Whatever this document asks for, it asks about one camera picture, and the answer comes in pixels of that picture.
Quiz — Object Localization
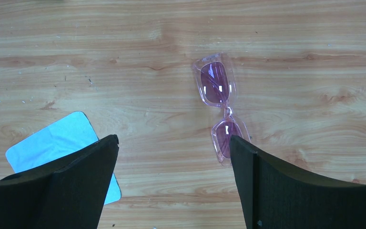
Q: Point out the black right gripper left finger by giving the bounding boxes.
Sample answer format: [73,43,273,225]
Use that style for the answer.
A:
[0,135,119,229]

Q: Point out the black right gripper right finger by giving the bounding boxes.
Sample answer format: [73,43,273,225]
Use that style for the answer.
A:
[230,135,366,229]

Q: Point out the light blue cleaning cloth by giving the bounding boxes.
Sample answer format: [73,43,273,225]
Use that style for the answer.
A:
[5,111,122,206]

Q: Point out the pink transparent sunglasses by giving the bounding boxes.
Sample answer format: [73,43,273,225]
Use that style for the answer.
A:
[193,52,251,166]

